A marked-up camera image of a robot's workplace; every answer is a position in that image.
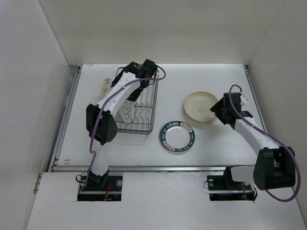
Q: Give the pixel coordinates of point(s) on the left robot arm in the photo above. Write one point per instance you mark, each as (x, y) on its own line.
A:
(128, 84)

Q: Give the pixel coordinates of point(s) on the grey wire dish rack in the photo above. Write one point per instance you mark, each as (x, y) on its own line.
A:
(145, 111)

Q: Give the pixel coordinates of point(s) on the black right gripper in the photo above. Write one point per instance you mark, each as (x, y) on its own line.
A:
(220, 103)

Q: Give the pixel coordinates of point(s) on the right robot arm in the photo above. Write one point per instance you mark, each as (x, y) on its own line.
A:
(274, 167)

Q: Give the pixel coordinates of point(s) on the yellow plate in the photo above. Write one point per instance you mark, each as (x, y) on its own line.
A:
(211, 94)

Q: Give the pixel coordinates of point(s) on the cream white plate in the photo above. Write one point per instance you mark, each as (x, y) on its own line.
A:
(199, 107)

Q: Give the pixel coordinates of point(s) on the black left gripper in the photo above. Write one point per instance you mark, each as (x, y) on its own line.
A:
(134, 95)

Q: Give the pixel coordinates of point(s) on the white bowl green band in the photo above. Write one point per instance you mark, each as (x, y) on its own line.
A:
(177, 137)

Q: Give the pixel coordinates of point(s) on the aluminium table rail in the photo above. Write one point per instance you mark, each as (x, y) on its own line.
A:
(216, 145)

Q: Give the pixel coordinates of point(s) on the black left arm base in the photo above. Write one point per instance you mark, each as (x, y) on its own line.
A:
(112, 191)

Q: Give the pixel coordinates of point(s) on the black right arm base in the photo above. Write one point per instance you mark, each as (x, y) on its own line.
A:
(222, 190)

